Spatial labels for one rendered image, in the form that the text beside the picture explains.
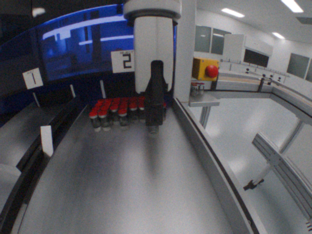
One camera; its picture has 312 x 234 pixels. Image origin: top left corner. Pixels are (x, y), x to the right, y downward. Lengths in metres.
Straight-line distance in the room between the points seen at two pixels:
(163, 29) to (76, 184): 0.25
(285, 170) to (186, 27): 1.00
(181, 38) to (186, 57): 0.06
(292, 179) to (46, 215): 1.11
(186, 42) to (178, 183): 0.34
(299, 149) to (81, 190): 1.64
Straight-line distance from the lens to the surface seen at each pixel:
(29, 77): 0.52
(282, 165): 1.04
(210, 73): 0.37
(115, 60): 0.35
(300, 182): 1.04
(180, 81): 0.38
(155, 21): 0.15
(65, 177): 0.24
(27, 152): 0.30
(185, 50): 0.37
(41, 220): 0.23
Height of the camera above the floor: 1.05
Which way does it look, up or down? 32 degrees down
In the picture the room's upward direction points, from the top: straight up
